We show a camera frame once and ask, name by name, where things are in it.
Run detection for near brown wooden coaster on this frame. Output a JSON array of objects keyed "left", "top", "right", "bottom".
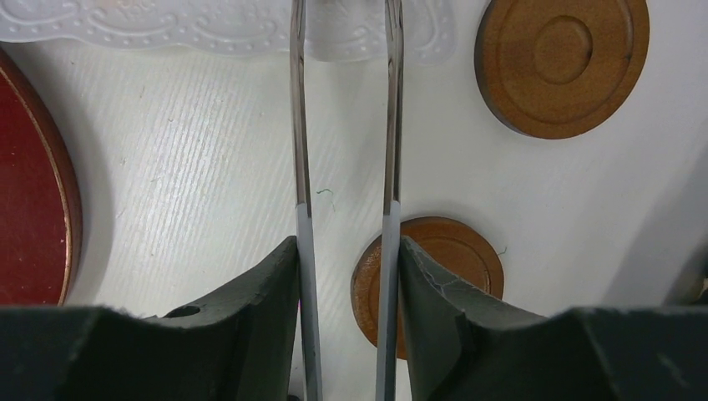
[{"left": 351, "top": 216, "right": 504, "bottom": 345}]

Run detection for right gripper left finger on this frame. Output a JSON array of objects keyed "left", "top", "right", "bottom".
[{"left": 1, "top": 236, "right": 299, "bottom": 400}]

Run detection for brown wooden coaster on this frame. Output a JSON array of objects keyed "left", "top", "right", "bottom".
[
  {"left": 474, "top": 0, "right": 650, "bottom": 140},
  {"left": 351, "top": 216, "right": 504, "bottom": 345}
]

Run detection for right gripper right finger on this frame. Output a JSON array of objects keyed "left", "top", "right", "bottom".
[{"left": 399, "top": 238, "right": 707, "bottom": 400}]

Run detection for dark red round tray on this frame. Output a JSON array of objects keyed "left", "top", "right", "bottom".
[{"left": 1, "top": 53, "right": 83, "bottom": 306}]

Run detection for metal serving tongs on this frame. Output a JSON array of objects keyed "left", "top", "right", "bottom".
[{"left": 289, "top": 0, "right": 405, "bottom": 400}]

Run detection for far brown wooden coaster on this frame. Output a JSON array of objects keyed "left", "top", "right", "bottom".
[{"left": 474, "top": 0, "right": 650, "bottom": 140}]

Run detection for white three-tier dessert stand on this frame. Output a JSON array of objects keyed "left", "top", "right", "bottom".
[{"left": 0, "top": 0, "right": 460, "bottom": 66}]

